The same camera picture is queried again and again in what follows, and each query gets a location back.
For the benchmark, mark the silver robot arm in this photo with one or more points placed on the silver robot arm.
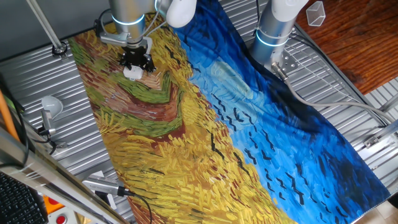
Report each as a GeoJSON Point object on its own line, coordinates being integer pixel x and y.
{"type": "Point", "coordinates": [273, 25]}

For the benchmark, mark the clear plastic cup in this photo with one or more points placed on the clear plastic cup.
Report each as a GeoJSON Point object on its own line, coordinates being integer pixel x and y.
{"type": "Point", "coordinates": [315, 14]}

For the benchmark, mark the metal corner bracket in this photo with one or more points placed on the metal corner bracket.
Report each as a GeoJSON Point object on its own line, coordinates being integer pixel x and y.
{"type": "Point", "coordinates": [371, 141]}

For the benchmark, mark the black keyboard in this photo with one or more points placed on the black keyboard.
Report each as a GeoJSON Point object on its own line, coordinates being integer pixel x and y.
{"type": "Point", "coordinates": [15, 205]}

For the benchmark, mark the metal pole with base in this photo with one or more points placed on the metal pole with base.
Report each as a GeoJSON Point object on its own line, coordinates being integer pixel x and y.
{"type": "Point", "coordinates": [46, 26]}

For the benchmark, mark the aluminium profile bar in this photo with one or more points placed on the aluminium profile bar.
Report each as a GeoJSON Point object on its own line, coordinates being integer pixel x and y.
{"type": "Point", "coordinates": [388, 127]}

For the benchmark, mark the aluminium frame bar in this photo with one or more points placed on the aluminium frame bar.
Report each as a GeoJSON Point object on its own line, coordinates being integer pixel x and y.
{"type": "Point", "coordinates": [46, 177]}

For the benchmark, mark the wheatfield painting print cloth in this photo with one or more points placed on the wheatfield painting print cloth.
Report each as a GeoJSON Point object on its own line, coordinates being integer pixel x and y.
{"type": "Point", "coordinates": [217, 140]}

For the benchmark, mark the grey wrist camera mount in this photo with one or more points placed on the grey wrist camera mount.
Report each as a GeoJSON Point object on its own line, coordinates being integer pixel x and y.
{"type": "Point", "coordinates": [112, 39]}

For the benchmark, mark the white power strip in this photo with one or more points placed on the white power strip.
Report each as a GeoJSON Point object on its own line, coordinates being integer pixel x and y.
{"type": "Point", "coordinates": [133, 74]}

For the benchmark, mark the orange emergency stop box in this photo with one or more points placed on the orange emergency stop box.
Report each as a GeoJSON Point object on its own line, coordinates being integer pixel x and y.
{"type": "Point", "coordinates": [49, 206]}

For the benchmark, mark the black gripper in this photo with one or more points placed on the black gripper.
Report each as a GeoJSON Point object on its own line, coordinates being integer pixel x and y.
{"type": "Point", "coordinates": [135, 54]}

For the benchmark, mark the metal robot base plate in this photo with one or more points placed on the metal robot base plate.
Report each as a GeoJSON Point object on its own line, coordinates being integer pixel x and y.
{"type": "Point", "coordinates": [289, 63]}

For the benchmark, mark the grey box red button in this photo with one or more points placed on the grey box red button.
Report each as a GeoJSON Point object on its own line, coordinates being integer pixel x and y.
{"type": "Point", "coordinates": [60, 219]}

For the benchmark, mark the orange tube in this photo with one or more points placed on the orange tube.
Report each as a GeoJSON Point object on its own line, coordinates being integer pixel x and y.
{"type": "Point", "coordinates": [6, 118]}

